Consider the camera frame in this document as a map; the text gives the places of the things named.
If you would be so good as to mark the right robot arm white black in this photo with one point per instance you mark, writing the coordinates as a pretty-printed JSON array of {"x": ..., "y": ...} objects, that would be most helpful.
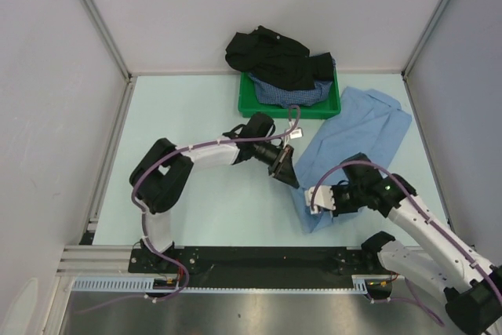
[{"x": 465, "y": 282}]

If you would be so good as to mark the dark blue checked shirt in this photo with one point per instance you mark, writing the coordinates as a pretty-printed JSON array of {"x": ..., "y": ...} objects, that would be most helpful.
[{"x": 290, "y": 93}]

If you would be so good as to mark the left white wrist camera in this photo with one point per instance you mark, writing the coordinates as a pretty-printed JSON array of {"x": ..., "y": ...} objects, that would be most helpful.
[{"x": 293, "y": 134}]

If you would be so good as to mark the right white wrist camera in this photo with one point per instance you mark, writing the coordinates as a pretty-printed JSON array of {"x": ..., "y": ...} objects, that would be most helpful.
[{"x": 320, "y": 199}]

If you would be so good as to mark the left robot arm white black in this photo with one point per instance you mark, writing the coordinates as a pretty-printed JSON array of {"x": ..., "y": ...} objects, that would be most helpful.
[{"x": 160, "y": 178}]

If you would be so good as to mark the black long sleeve shirt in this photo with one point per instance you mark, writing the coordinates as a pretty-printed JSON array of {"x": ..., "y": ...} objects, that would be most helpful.
[{"x": 244, "y": 49}]

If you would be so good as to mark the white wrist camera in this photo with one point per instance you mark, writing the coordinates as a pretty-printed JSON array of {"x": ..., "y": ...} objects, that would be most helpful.
[
  {"x": 320, "y": 199},
  {"x": 293, "y": 134}
]

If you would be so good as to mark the aluminium corner post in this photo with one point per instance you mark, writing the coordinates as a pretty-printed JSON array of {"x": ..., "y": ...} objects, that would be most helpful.
[
  {"x": 96, "y": 18},
  {"x": 425, "y": 36}
]

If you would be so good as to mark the aluminium frame rail front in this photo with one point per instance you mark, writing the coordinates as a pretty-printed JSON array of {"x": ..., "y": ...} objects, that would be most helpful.
[{"x": 114, "y": 260}]

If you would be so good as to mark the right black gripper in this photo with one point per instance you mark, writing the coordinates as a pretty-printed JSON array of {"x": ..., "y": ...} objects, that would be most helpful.
[{"x": 340, "y": 210}]

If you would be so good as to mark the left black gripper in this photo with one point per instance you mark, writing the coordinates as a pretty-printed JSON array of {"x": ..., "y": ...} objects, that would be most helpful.
[{"x": 285, "y": 171}]

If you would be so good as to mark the green plastic bin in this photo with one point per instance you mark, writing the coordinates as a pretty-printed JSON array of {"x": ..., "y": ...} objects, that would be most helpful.
[{"x": 248, "y": 103}]

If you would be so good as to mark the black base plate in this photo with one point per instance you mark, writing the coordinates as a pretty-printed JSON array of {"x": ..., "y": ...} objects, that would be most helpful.
[{"x": 225, "y": 267}]

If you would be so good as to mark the white slotted cable duct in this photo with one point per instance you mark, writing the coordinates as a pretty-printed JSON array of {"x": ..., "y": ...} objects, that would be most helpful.
[{"x": 113, "y": 284}]

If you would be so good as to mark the light blue long sleeve shirt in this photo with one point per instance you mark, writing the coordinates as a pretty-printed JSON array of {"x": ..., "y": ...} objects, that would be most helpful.
[{"x": 370, "y": 122}]

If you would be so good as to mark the right aluminium corner post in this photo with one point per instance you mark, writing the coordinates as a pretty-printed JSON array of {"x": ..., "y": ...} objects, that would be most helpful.
[{"x": 425, "y": 36}]

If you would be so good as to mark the left aluminium corner post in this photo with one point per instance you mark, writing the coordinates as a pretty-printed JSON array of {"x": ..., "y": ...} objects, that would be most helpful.
[{"x": 96, "y": 18}]

